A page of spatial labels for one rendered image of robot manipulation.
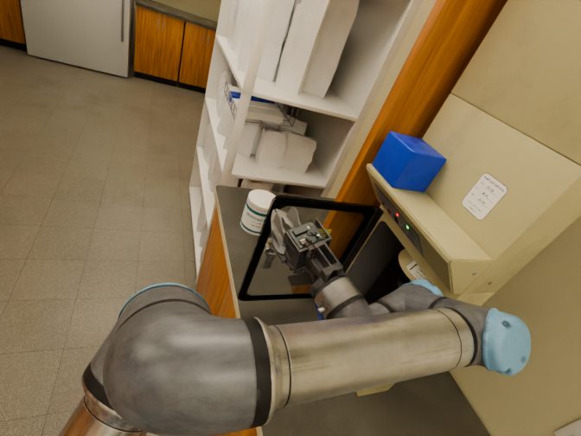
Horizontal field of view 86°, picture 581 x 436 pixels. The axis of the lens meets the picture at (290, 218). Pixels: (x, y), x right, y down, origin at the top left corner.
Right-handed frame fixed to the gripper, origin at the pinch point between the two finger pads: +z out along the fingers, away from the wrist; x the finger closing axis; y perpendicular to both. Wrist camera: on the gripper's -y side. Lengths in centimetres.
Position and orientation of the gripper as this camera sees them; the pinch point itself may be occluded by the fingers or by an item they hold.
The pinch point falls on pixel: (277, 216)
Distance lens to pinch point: 68.0
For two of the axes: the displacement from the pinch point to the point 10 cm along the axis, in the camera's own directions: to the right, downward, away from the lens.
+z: -4.9, -7.0, 5.2
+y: 1.1, -6.3, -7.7
